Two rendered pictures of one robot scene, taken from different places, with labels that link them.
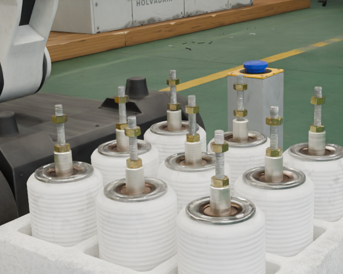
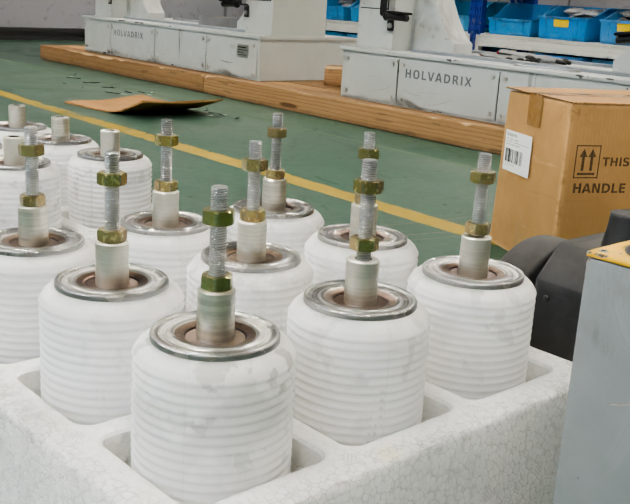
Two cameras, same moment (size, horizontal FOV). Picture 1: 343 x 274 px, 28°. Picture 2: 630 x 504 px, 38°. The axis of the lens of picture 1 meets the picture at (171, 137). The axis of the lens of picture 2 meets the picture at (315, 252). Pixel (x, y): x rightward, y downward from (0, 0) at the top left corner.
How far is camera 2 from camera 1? 122 cm
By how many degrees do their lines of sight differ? 95
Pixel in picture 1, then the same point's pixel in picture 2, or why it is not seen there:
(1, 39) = not seen: outside the picture
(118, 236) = not seen: hidden behind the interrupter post
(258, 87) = (590, 277)
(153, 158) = (324, 256)
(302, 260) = not seen: outside the picture
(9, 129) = (609, 235)
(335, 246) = (12, 417)
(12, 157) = (554, 266)
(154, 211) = not seen: hidden behind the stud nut
